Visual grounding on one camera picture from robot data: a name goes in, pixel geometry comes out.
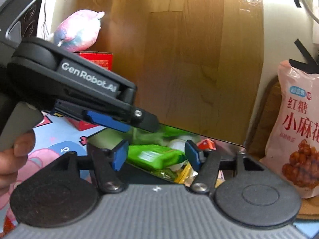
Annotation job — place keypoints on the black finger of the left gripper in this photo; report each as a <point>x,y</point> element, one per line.
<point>144,120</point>

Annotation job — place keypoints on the white jelly cup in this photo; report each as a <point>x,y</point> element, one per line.
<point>177,144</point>

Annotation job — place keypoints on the pink fried-twist snack bag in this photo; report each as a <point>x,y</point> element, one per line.
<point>292,148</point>

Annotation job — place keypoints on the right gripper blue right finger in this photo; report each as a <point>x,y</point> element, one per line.
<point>206,163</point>

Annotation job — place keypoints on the green snack packet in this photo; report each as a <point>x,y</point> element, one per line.
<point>153,157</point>

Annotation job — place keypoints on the black snack storage box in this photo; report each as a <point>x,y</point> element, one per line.
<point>109,138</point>

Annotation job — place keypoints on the red gift box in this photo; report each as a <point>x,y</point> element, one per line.
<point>102,59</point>

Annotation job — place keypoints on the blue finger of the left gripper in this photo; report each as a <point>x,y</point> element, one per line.
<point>105,121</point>

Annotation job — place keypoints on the yellow nut snack packet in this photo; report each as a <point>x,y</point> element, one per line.
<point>185,175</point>

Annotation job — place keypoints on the pink blue plush toy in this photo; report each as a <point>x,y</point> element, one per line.
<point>79,31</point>

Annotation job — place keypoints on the wooden board on wall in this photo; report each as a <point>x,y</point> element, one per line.
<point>197,63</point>

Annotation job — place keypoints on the person's left hand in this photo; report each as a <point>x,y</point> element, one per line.
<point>14,158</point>

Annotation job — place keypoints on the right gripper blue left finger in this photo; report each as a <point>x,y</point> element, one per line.
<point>106,163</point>

